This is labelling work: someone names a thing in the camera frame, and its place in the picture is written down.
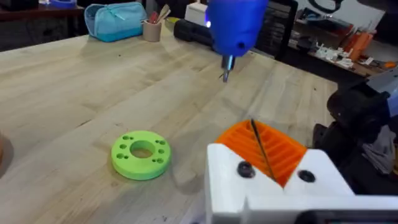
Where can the blue electric screwdriver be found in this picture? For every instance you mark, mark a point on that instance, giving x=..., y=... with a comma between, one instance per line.
x=234, y=28

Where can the green disc with holes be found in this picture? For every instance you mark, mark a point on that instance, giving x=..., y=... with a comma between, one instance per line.
x=141, y=155

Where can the white box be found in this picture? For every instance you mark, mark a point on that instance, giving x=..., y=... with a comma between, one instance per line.
x=196, y=14

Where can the white orange left gripper left finger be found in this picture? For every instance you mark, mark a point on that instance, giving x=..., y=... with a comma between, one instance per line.
x=227, y=180

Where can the black cylindrical tool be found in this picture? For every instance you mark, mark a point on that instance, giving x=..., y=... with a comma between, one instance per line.
x=192, y=32

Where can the heap of white printed parts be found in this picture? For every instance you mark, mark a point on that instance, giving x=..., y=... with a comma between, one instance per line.
x=334, y=56

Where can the beige cup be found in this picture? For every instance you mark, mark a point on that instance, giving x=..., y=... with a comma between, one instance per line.
x=152, y=31

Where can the wooden spoon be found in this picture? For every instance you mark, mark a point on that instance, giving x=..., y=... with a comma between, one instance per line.
x=163, y=14

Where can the white orange left gripper right finger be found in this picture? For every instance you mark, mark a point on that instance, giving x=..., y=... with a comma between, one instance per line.
x=317, y=174

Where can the blue soft zip bag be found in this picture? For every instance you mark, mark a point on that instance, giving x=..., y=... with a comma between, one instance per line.
x=115, y=23

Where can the orange printed part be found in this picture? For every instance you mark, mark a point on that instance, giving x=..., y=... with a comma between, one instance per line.
x=360, y=45

